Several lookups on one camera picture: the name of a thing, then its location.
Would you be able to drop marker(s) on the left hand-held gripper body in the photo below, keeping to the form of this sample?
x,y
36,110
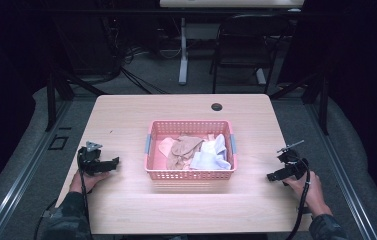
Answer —
x,y
89,158

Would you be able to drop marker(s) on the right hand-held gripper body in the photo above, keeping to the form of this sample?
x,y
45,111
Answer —
x,y
294,163

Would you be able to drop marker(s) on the pink plastic basket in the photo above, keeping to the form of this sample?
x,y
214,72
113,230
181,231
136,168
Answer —
x,y
189,128

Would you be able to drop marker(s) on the person's left hand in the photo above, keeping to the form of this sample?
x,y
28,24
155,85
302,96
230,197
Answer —
x,y
87,182

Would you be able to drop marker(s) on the person's right hand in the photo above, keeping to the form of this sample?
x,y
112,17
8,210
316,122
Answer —
x,y
312,195

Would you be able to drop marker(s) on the pink sock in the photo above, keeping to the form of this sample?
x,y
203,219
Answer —
x,y
166,146

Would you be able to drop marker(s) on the black metal stand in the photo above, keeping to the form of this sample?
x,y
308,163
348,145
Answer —
x,y
51,100
324,106

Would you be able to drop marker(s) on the white sock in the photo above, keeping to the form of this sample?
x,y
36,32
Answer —
x,y
216,145

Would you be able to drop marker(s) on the pale blue sock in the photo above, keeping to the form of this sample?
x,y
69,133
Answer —
x,y
209,161

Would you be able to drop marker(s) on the beige sock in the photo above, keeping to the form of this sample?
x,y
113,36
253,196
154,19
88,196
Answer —
x,y
184,148

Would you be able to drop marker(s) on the black folding chair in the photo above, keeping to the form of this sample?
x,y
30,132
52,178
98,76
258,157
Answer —
x,y
252,36

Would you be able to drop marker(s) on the white desk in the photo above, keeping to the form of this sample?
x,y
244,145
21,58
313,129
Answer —
x,y
229,3

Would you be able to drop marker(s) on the aluminium floor rail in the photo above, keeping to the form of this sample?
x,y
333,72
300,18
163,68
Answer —
x,y
26,170
342,180

